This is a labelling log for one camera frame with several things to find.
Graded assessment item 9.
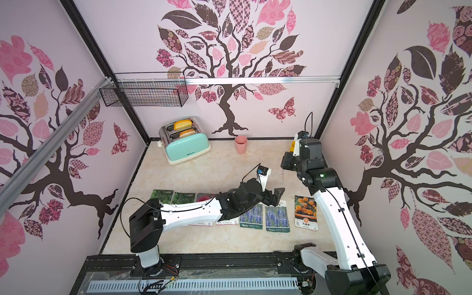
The hollyhock seed packet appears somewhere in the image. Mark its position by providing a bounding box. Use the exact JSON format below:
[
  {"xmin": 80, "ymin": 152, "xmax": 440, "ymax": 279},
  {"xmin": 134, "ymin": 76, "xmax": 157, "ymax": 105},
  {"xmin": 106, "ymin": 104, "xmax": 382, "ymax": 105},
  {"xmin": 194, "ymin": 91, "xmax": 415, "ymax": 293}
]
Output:
[
  {"xmin": 191, "ymin": 193, "xmax": 215, "ymax": 227},
  {"xmin": 216, "ymin": 218, "xmax": 239, "ymax": 226}
]

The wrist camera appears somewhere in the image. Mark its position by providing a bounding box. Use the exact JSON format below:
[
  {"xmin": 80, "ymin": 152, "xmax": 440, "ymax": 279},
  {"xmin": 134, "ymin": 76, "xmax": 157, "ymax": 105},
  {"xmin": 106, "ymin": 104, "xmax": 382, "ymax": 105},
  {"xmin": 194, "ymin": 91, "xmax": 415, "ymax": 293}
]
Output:
[
  {"xmin": 292, "ymin": 130, "xmax": 310, "ymax": 148},
  {"xmin": 256, "ymin": 165, "xmax": 271, "ymax": 191}
]

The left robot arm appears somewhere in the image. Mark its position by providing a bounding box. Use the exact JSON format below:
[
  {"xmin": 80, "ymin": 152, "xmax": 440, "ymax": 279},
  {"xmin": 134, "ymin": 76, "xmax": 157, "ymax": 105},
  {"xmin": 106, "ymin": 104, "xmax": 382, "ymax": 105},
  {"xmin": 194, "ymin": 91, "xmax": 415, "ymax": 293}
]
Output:
[{"xmin": 129, "ymin": 178, "xmax": 285, "ymax": 269}]

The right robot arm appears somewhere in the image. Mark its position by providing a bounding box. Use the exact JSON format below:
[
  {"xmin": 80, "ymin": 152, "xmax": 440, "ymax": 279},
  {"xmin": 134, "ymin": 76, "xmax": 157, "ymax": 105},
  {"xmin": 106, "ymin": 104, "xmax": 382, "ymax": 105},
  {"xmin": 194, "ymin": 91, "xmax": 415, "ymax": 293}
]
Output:
[{"xmin": 281, "ymin": 132, "xmax": 391, "ymax": 295}]

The black wire basket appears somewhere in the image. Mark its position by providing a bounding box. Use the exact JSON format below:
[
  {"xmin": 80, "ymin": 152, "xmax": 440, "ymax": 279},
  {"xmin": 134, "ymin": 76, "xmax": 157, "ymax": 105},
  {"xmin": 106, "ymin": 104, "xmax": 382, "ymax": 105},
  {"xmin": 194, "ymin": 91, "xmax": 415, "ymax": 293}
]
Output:
[{"xmin": 99, "ymin": 70, "xmax": 190, "ymax": 108}]

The pink cup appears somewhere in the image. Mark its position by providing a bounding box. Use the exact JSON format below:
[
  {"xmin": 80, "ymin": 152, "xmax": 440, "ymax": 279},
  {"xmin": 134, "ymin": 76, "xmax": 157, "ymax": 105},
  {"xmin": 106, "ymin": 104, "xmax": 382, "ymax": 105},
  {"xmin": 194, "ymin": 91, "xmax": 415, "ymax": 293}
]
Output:
[{"xmin": 235, "ymin": 135, "xmax": 248, "ymax": 154}]

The mint green toaster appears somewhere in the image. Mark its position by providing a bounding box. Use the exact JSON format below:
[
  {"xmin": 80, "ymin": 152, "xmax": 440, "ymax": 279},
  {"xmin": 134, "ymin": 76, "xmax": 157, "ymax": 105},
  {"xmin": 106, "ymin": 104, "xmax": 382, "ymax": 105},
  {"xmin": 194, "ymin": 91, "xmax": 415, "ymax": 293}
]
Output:
[{"xmin": 158, "ymin": 117, "xmax": 211, "ymax": 165}]

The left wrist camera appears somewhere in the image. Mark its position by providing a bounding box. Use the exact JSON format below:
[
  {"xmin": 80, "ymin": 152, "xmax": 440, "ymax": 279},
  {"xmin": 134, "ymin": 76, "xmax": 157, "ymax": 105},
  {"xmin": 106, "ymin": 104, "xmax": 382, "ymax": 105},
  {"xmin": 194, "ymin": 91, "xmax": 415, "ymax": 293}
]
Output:
[{"xmin": 256, "ymin": 165, "xmax": 271, "ymax": 191}]

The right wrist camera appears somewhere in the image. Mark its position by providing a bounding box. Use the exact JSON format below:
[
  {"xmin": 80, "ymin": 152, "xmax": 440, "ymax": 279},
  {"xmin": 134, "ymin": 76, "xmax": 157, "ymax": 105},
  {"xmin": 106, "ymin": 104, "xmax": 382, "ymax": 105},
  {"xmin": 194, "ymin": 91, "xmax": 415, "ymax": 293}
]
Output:
[{"xmin": 292, "ymin": 130, "xmax": 310, "ymax": 148}]

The lavender seed packet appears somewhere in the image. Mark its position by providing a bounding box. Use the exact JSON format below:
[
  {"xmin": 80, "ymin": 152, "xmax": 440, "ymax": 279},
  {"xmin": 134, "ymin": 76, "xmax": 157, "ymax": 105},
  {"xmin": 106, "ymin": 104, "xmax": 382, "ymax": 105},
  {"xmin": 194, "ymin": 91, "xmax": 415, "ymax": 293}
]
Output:
[
  {"xmin": 239, "ymin": 204, "xmax": 264, "ymax": 230},
  {"xmin": 265, "ymin": 200, "xmax": 290, "ymax": 233}
]

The toast slice front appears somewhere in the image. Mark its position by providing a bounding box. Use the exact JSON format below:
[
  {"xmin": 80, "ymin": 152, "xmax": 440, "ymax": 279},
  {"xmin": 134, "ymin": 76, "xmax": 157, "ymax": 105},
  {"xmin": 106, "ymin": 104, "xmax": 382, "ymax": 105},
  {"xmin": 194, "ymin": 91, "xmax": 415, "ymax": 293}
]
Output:
[{"xmin": 179, "ymin": 129, "xmax": 198, "ymax": 138}]

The green gourd seed packet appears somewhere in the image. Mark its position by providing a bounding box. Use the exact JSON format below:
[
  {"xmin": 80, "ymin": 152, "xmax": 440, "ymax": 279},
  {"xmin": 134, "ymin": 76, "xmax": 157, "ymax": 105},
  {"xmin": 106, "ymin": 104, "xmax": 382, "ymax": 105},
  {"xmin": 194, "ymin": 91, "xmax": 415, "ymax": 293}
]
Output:
[{"xmin": 170, "ymin": 192, "xmax": 195, "ymax": 205}]

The toast slice rear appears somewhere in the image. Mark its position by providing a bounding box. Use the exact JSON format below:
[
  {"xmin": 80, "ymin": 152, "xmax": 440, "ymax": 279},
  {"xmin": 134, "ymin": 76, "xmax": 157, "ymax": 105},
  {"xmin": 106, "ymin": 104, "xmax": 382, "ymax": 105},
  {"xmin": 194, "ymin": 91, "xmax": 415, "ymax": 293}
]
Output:
[{"xmin": 173, "ymin": 119, "xmax": 193, "ymax": 131}]

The white slotted cable duct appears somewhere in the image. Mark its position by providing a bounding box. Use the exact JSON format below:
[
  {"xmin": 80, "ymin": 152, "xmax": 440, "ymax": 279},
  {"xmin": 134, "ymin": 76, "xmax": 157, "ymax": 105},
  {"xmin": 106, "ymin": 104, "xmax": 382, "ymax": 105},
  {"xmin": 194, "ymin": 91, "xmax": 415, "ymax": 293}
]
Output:
[{"xmin": 85, "ymin": 277, "xmax": 299, "ymax": 295}]

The aluminium rail left wall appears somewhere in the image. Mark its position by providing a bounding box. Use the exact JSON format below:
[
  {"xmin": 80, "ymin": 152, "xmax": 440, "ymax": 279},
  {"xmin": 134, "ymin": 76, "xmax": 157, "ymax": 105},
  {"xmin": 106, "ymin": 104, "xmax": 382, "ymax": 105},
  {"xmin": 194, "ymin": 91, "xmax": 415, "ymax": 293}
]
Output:
[{"xmin": 1, "ymin": 77, "xmax": 113, "ymax": 214}]

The toast slice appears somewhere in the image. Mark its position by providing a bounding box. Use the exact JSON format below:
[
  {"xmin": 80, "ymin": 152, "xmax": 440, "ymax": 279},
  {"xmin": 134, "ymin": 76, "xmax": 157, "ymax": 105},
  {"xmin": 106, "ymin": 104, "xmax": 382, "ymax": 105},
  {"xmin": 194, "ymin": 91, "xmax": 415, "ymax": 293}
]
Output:
[
  {"xmin": 173, "ymin": 119, "xmax": 193, "ymax": 131},
  {"xmin": 179, "ymin": 129, "xmax": 198, "ymax": 138}
]

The marigold seed packet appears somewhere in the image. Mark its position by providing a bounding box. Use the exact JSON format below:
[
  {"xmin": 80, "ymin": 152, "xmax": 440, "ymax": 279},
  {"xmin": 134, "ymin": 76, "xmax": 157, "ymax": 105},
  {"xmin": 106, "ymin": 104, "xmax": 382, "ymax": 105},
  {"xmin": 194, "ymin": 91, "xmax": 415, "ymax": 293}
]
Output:
[{"xmin": 295, "ymin": 195, "xmax": 318, "ymax": 231}]

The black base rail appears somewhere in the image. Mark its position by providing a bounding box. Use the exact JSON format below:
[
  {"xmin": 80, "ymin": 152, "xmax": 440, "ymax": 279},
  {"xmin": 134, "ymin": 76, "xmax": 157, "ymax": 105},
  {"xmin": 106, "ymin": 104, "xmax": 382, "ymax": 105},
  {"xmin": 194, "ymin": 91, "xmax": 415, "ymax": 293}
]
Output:
[{"xmin": 69, "ymin": 250, "xmax": 390, "ymax": 295}]

